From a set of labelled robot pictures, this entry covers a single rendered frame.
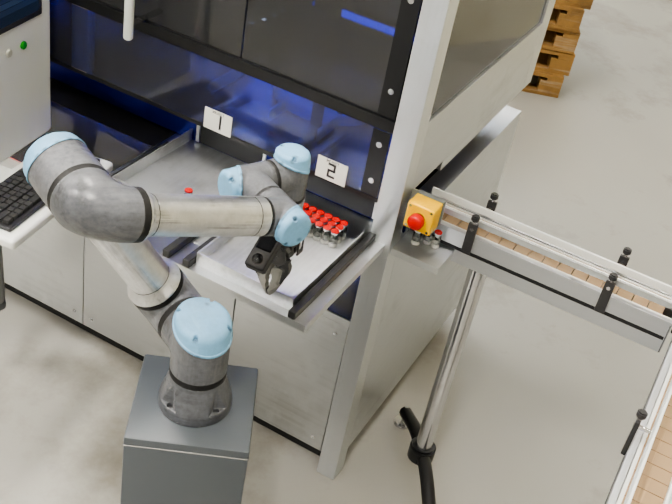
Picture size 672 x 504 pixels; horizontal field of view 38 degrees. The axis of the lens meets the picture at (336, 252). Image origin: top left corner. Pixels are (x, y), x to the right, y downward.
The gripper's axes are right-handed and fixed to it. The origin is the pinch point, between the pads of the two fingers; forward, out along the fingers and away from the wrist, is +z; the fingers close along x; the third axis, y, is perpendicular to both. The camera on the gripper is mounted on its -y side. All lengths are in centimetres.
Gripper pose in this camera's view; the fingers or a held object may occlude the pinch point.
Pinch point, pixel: (267, 291)
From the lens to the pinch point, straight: 215.7
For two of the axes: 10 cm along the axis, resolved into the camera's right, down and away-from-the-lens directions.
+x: -8.7, -4.0, 3.0
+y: 4.7, -4.5, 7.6
